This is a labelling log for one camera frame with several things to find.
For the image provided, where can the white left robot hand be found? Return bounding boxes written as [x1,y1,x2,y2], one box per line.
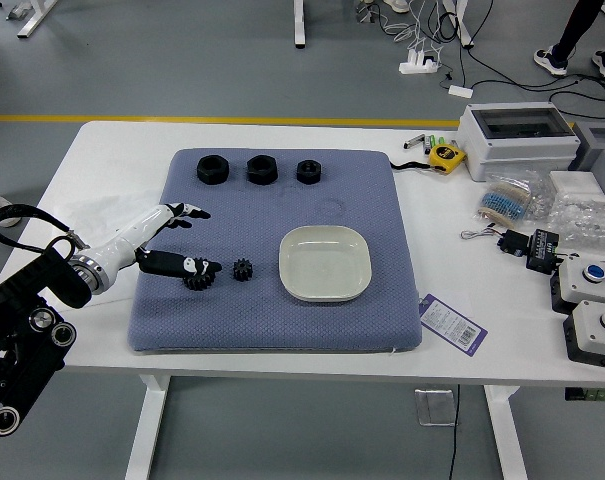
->
[84,201,224,292]

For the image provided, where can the big black gear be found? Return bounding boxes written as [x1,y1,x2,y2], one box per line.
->
[183,259,224,292]

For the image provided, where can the small black gear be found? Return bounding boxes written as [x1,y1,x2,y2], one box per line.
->
[231,257,256,283]

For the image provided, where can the white square dish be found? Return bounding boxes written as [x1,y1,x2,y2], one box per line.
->
[278,224,373,303]

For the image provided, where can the large black hex nut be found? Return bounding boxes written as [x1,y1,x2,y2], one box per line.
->
[246,153,279,185]
[196,154,229,186]

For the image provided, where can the small black hex nut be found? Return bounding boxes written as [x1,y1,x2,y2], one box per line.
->
[295,159,323,185]

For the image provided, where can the blue and yellow button box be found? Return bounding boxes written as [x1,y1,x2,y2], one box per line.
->
[549,254,605,315]

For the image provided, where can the red button box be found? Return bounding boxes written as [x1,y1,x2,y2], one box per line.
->
[562,298,605,371]

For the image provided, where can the blue-grey cushion mat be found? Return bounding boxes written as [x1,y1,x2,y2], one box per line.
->
[126,147,424,355]

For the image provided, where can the white background table foot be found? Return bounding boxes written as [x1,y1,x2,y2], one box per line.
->
[16,0,59,39]

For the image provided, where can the white background table leg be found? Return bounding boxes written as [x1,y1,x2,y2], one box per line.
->
[441,0,476,49]
[293,0,308,49]

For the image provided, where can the yellow tape measure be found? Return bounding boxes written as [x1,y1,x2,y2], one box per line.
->
[389,143,468,174]

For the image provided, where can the purple barcode tag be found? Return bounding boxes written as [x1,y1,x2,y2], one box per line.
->
[417,292,488,357]

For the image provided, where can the white power strip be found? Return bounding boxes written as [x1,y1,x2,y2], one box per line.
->
[399,49,441,76]

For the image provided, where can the metal floor plate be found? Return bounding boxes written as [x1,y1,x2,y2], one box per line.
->
[414,388,457,427]

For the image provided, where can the bag of blue resistors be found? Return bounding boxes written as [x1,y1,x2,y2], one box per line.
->
[470,169,553,224]

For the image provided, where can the black electronic module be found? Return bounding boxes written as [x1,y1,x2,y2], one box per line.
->
[525,228,563,274]

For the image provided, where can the white foam block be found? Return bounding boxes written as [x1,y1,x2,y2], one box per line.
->
[549,170,605,204]

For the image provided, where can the clear bubble wrap bag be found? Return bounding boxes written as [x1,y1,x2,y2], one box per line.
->
[549,192,605,251]

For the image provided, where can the desk height controller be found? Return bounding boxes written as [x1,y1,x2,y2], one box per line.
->
[564,387,605,402]

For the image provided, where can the person in background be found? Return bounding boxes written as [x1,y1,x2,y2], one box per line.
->
[533,0,605,79]

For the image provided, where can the white floor cables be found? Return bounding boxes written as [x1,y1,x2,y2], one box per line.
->
[381,0,451,57]

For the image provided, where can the black floor cables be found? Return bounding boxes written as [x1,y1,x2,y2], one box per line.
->
[434,0,605,121]

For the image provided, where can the small black wired module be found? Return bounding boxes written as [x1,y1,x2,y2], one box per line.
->
[460,224,529,257]

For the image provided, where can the black cable under table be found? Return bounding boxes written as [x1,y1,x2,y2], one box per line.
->
[446,384,461,480]

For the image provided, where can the grey electrical enclosure box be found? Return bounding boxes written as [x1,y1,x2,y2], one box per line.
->
[455,102,582,182]

